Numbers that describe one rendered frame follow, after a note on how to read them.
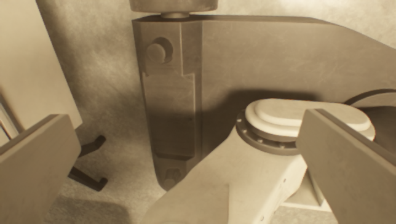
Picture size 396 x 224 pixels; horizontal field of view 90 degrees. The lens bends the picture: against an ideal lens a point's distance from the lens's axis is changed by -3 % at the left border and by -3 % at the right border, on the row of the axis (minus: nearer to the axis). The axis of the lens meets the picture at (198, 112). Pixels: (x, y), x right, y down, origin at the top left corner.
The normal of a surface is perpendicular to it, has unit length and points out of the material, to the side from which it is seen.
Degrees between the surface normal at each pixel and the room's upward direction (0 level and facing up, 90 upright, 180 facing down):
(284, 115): 90
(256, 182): 90
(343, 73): 0
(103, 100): 0
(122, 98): 0
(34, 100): 90
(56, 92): 90
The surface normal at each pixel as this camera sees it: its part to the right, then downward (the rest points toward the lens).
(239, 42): -0.17, 0.50
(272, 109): 0.00, -0.86
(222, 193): 0.07, -0.99
